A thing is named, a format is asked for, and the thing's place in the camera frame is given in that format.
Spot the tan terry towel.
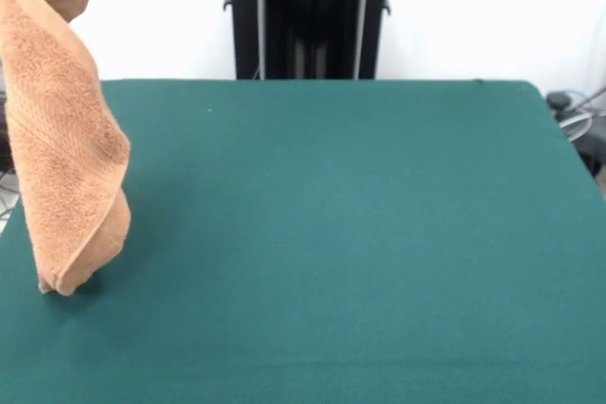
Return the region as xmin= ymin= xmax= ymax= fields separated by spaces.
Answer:
xmin=0 ymin=0 xmax=133 ymax=296

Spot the dark grey stand base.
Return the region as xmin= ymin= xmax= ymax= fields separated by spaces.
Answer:
xmin=545 ymin=89 xmax=606 ymax=181
xmin=0 ymin=84 xmax=15 ymax=176

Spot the dark green table cloth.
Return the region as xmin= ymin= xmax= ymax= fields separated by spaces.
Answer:
xmin=0 ymin=79 xmax=606 ymax=404

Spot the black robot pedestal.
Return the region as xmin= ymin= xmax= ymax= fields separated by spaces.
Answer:
xmin=220 ymin=0 xmax=413 ymax=81

